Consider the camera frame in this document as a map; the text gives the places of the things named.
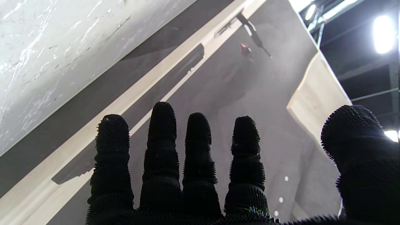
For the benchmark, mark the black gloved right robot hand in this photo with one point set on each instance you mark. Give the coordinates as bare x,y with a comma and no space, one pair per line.
368,175

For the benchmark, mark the light wooden shelf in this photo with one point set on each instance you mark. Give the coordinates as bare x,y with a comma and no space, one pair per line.
140,90

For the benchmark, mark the bright ceiling lamp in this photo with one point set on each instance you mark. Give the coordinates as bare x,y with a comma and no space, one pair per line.
310,12
384,34
392,135

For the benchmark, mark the dark wine bottle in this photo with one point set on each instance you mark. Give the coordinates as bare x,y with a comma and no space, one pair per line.
254,34

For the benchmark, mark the wine glass with red wine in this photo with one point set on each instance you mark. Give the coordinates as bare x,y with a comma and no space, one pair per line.
245,49

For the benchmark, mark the light wooden curved panel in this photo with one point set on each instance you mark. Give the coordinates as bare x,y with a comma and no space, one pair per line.
315,93

